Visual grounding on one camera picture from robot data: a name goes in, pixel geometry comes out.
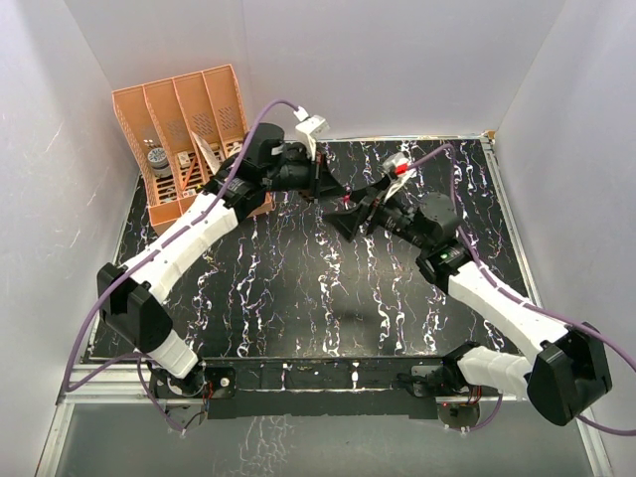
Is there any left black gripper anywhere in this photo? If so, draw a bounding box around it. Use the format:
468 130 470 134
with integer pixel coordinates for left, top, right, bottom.
262 146 347 205

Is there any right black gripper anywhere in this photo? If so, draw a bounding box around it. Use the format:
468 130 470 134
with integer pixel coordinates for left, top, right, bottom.
322 175 431 251

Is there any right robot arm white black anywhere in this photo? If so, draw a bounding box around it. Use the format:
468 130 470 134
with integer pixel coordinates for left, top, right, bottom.
324 181 612 426

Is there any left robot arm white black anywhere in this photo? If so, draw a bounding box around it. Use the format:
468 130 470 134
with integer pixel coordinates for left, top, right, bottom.
97 115 345 397

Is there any white label packet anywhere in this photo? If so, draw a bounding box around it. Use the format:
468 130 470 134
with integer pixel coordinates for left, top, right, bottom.
227 141 242 156

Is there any white paper card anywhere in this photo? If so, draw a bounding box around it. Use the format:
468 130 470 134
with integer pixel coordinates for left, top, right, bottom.
191 131 221 174

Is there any small beige box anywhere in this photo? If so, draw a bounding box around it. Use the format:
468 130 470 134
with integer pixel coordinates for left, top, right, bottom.
177 151 196 169

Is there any orange plastic file organizer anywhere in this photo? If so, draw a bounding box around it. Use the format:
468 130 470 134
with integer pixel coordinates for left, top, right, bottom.
112 65 247 235

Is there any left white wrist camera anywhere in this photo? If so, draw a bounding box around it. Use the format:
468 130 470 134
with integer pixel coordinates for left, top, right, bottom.
295 115 330 161

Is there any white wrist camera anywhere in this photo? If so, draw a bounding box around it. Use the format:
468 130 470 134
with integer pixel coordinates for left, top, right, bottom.
383 152 416 201
295 115 330 161

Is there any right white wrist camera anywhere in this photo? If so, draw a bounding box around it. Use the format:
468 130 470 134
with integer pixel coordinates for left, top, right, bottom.
383 152 416 201

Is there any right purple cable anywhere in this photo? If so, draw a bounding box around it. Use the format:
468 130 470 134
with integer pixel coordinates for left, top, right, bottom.
401 143 636 438

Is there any purple cable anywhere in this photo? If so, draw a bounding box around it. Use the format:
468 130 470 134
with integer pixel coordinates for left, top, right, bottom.
64 99 307 432
401 143 636 438

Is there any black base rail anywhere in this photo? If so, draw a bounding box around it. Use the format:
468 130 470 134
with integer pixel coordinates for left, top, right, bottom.
202 356 441 419

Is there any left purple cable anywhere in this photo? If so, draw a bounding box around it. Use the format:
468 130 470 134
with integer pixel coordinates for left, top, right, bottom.
64 99 307 432

